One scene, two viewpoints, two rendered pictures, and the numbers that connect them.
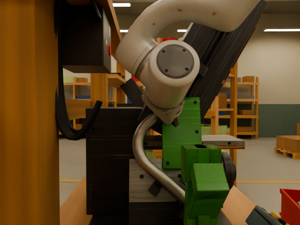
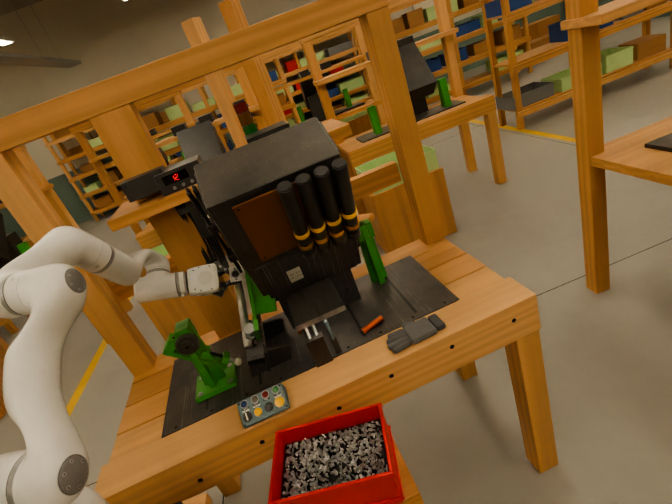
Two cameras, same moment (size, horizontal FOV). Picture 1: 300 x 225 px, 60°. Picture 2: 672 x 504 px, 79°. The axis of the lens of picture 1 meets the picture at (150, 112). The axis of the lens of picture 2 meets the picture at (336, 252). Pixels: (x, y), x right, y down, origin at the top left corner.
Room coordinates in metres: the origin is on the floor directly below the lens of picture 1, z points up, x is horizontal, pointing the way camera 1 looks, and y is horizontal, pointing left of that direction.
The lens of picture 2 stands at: (0.99, -1.35, 1.80)
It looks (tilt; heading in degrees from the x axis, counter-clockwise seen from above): 26 degrees down; 86
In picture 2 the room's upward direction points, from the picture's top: 21 degrees counter-clockwise
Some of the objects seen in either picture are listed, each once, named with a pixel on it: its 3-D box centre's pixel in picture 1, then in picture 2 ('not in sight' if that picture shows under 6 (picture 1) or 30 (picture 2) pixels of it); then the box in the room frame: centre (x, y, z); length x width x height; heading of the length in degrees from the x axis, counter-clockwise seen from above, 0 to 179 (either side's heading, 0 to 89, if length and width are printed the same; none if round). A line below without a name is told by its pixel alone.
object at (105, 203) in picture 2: not in sight; (132, 155); (-2.02, 9.46, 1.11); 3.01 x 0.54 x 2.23; 179
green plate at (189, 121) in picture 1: (179, 131); (259, 291); (0.79, -0.09, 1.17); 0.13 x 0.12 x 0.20; 2
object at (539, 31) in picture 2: not in sight; (539, 40); (7.54, 7.64, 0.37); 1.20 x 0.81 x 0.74; 1
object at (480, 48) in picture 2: not in sight; (445, 42); (5.03, 6.91, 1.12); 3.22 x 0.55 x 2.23; 179
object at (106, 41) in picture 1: (87, 43); (216, 207); (0.74, 0.18, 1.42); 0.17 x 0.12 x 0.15; 2
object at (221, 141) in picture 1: (183, 141); (309, 290); (0.94, -0.12, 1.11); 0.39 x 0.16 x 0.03; 92
